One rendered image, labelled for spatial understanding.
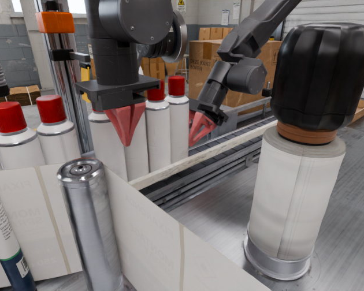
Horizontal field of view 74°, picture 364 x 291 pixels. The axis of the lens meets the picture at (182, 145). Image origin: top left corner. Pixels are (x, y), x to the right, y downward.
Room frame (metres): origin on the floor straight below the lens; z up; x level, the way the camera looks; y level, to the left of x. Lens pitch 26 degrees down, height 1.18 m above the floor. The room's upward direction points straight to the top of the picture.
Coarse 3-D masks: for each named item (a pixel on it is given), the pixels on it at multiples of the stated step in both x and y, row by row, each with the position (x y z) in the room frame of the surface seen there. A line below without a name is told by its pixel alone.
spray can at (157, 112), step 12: (156, 96) 0.44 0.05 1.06; (156, 108) 0.43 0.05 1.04; (168, 108) 0.44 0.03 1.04; (156, 120) 0.43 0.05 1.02; (168, 120) 0.44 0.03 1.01; (156, 132) 0.43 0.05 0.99; (168, 132) 0.44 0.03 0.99; (156, 144) 0.43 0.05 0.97; (168, 144) 0.44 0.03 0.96; (156, 156) 0.43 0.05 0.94; (168, 156) 0.44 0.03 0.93; (156, 168) 0.43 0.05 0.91
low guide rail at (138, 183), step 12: (276, 120) 0.70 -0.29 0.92; (252, 132) 0.61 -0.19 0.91; (228, 144) 0.54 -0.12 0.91; (192, 156) 0.47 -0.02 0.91; (204, 156) 0.49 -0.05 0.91; (168, 168) 0.42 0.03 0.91; (180, 168) 0.44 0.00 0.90; (132, 180) 0.38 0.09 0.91; (144, 180) 0.38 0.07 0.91; (156, 180) 0.40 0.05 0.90
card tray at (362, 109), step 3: (360, 102) 1.09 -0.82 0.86; (363, 102) 1.08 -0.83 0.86; (360, 105) 1.09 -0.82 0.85; (363, 105) 1.08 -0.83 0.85; (357, 108) 1.08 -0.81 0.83; (360, 108) 1.08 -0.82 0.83; (363, 108) 0.96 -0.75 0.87; (357, 111) 0.92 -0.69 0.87; (360, 111) 0.93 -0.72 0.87; (363, 111) 0.97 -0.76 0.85; (357, 114) 0.92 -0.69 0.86; (360, 114) 0.94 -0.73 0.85; (363, 114) 0.98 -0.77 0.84; (354, 117) 0.90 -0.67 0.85; (357, 117) 0.93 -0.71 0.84; (360, 117) 0.95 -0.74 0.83; (354, 120) 0.91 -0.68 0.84; (351, 123) 0.89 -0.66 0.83
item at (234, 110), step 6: (270, 96) 0.80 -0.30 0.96; (252, 102) 0.73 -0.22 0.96; (258, 102) 0.74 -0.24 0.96; (264, 102) 0.76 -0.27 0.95; (234, 108) 0.67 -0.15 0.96; (240, 108) 0.68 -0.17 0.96; (246, 108) 0.70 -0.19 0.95; (228, 114) 0.65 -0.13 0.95; (192, 120) 0.58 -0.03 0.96; (84, 156) 0.39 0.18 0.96; (90, 156) 0.40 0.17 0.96
